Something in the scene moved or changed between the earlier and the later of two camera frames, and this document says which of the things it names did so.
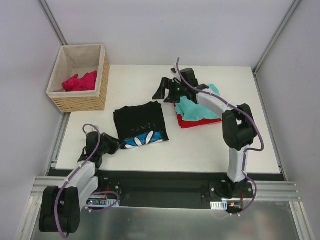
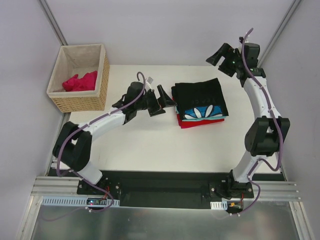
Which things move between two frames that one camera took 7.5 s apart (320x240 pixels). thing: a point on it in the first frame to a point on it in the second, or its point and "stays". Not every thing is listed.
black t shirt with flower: x=140 y=124 to x=199 y=100
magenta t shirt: x=87 y=82 stays
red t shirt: x=190 y=123 stays
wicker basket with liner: x=79 y=81 stays
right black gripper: x=171 y=89 to x=227 y=62
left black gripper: x=114 y=145 to x=155 y=103
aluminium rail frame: x=265 y=190 stays
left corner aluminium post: x=52 y=21 stays
